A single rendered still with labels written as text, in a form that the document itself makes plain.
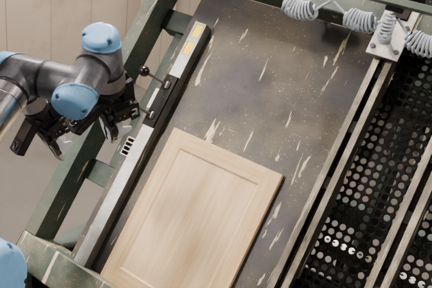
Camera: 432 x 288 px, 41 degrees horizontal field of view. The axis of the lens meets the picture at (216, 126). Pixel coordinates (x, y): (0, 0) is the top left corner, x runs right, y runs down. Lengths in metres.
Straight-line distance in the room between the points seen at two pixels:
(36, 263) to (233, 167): 0.79
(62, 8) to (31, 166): 1.49
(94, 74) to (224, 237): 0.90
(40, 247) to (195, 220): 0.59
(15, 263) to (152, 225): 1.07
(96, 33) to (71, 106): 0.16
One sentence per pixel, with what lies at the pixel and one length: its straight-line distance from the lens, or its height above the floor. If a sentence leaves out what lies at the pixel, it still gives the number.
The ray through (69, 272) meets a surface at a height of 0.88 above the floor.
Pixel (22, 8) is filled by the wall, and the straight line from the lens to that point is 4.99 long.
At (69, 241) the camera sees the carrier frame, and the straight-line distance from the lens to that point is 2.37.
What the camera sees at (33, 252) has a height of 0.87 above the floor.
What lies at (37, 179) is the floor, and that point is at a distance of 4.25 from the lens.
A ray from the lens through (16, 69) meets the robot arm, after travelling 1.16.
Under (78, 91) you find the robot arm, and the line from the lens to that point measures 1.09.
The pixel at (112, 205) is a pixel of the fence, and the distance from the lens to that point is 2.04.
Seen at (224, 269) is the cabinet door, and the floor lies 1.07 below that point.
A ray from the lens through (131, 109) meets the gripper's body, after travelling 1.31.
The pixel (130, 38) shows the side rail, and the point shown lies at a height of 1.56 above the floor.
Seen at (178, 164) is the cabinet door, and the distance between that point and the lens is 1.98.
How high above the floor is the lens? 2.24
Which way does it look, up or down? 26 degrees down
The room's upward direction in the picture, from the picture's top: 8 degrees clockwise
